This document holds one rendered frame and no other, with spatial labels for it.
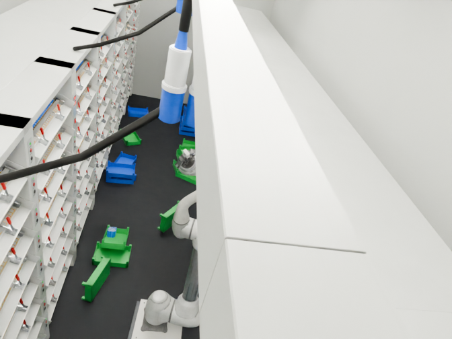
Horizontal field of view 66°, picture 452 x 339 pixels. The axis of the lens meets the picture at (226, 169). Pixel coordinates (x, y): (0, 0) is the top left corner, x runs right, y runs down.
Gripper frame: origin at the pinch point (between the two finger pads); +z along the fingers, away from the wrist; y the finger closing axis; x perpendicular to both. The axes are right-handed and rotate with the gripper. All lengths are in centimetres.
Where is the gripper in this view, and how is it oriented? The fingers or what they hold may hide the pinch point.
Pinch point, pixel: (186, 153)
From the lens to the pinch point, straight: 150.4
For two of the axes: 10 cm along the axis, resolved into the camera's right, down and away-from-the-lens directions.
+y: 7.8, -6.0, 1.6
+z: 0.9, -1.3, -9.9
